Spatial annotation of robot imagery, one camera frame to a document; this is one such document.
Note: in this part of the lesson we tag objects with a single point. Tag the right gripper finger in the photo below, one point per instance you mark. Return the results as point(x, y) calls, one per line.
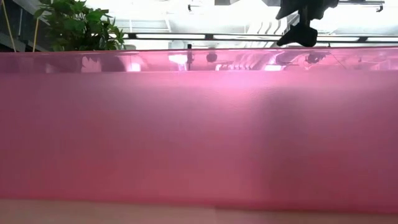
point(300, 35)
point(317, 7)

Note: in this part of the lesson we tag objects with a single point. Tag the small black ceiling bracket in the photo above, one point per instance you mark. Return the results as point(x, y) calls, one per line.
point(379, 8)

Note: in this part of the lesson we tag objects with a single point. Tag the green leafy plant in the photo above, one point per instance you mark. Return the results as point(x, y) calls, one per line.
point(77, 28)

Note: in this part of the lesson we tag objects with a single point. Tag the red translucent plastic basket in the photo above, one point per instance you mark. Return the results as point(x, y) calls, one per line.
point(186, 140)

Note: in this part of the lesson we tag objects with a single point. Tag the long ceiling light rail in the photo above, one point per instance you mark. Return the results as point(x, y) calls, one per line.
point(208, 36)

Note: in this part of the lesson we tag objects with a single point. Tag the thin yellow pole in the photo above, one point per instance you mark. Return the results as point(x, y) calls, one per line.
point(9, 28)
point(35, 34)

